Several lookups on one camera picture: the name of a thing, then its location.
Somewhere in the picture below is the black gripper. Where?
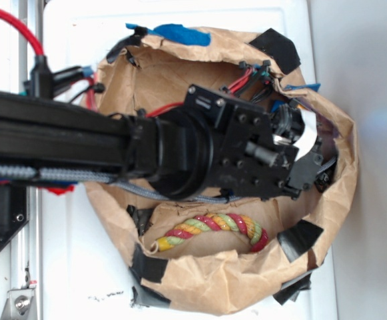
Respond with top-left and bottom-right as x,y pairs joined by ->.
181,85 -> 323,199

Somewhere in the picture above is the blue wooden block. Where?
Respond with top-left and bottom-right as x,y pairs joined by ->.
270,100 -> 284,113

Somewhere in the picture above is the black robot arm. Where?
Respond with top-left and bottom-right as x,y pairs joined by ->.
0,85 -> 323,201

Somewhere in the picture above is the brown paper bag bin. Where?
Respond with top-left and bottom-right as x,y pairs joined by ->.
85,27 -> 359,315

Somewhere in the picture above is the multicolour twisted rope ring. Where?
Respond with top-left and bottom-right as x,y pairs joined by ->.
155,213 -> 269,254

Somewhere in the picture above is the aluminium extrusion rail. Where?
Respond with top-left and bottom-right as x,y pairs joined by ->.
10,1 -> 45,319

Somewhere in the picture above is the grey braided cable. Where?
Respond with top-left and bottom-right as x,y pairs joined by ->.
0,165 -> 240,204

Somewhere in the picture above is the red cable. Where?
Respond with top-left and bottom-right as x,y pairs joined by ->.
0,5 -> 45,57

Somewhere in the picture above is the metal corner bracket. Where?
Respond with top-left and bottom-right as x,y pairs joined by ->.
0,289 -> 37,320

